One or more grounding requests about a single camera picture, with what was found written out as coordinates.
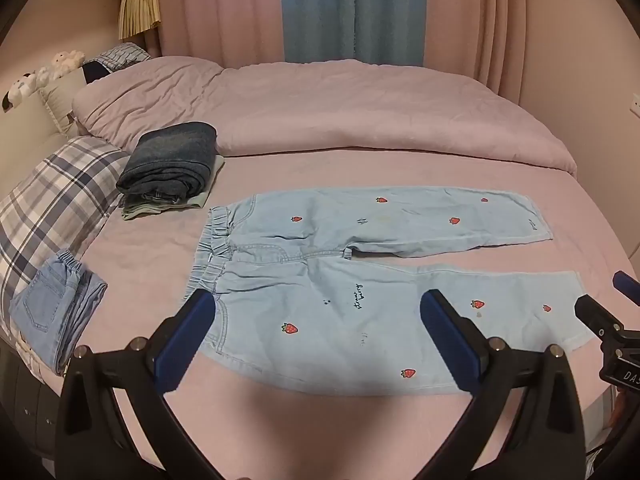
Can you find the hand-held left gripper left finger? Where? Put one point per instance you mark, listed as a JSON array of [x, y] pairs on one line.
[[184, 342]]

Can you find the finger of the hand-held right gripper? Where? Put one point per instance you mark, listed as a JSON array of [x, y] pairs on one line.
[[629, 287], [595, 315]]

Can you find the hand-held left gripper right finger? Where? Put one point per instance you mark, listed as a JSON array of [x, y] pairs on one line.
[[445, 342]]

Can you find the light blue strawberry pants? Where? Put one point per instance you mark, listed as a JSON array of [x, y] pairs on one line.
[[310, 280]]

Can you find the folded light denim pants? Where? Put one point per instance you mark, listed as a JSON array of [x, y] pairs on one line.
[[55, 310]]

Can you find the folded pale green cloth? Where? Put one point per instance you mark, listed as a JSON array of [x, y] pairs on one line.
[[150, 211]]

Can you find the folded dark blue jeans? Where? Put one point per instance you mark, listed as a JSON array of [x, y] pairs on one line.
[[170, 160]]

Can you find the large plaid pillow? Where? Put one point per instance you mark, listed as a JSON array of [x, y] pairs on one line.
[[60, 185]]

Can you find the pink duvet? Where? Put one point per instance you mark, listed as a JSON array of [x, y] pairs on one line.
[[350, 110]]

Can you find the cream pillow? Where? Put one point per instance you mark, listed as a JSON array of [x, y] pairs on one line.
[[62, 100]]

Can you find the dark navy pillow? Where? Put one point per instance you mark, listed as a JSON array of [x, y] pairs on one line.
[[96, 71]]

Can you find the small plaid pillow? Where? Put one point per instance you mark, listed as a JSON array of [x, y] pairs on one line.
[[122, 55]]

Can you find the white plush toy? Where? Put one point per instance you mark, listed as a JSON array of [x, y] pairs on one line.
[[49, 75], [69, 60]]

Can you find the black and white plush dog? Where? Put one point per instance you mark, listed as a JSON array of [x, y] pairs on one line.
[[19, 90]]

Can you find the pink curtain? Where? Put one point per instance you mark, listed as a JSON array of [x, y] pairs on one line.
[[475, 15], [220, 10]]

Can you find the yellow pleated cloth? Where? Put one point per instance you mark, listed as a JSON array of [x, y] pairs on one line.
[[140, 7]]

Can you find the blue curtain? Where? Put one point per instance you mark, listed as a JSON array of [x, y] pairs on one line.
[[320, 10]]

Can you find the wall switch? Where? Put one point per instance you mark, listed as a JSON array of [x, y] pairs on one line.
[[635, 107]]

